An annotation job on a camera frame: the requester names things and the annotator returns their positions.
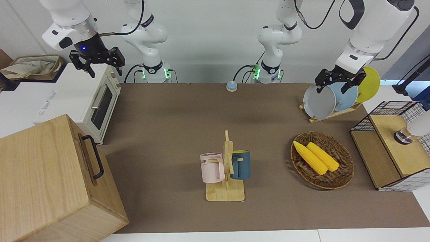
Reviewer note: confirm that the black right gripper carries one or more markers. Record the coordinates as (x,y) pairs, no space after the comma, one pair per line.
(88,47)

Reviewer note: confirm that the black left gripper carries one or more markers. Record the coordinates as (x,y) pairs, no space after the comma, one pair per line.
(339,74)

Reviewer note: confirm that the pink ribbed mug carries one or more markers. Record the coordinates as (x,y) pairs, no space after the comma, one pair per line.
(211,169)

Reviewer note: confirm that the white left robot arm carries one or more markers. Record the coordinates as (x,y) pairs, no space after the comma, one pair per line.
(369,30)

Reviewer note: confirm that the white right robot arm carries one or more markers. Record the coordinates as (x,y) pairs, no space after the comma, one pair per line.
(144,37)

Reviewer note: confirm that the light blue plate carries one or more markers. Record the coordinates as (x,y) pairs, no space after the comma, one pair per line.
(346,97)

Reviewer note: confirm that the grey plate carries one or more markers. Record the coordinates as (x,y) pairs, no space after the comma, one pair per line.
(318,102)

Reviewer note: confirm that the wooden plate rack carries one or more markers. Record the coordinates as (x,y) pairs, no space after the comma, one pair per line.
(331,115)

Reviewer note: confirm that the yellow plate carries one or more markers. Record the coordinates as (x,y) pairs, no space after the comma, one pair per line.
(369,85)

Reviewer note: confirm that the white toaster oven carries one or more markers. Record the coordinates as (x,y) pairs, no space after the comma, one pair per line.
(67,94)

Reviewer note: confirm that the brown tray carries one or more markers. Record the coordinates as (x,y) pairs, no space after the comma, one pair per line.
(58,69)

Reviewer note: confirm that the brown wicker basket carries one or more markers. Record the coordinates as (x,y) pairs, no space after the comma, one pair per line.
(339,151)

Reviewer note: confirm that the yellow corn cob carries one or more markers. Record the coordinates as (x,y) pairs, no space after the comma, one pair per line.
(310,158)
(324,157)

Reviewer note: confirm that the black stand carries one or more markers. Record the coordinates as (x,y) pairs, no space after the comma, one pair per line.
(403,88)

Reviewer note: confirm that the beige cloth bag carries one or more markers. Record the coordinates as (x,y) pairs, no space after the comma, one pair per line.
(30,67)

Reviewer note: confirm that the brown table mat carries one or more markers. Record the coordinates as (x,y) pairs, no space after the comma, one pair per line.
(168,134)

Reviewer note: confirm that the dark blue mug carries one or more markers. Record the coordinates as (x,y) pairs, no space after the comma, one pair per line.
(242,166)

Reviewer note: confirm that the wooden mug tree stand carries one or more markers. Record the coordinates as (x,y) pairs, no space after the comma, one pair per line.
(225,193)

